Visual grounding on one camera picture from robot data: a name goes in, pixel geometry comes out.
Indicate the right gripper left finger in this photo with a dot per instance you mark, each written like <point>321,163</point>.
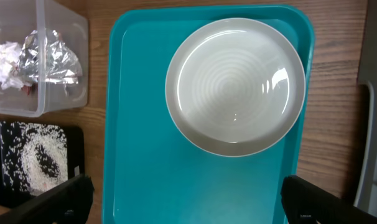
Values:
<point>69,202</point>

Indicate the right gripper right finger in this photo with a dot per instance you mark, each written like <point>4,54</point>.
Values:
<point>304,202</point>

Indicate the white rice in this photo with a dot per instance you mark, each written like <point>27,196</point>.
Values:
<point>33,156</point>

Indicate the red candy wrapper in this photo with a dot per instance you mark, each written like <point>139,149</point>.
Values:
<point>27,89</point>

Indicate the grey round plate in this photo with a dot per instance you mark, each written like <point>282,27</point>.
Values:
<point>235,87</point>

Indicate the aluminium foil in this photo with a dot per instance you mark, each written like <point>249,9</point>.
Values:
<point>62,65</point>

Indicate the white tissue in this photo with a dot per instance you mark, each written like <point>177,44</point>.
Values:
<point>9,61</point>

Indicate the grey dishwasher rack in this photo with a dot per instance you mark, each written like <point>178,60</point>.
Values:
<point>366,196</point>

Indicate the black waste tray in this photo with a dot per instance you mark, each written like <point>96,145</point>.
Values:
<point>76,166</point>

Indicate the teal serving tray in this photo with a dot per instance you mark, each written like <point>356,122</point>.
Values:
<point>152,174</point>

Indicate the clear plastic bin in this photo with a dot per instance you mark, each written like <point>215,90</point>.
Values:
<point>17,20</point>

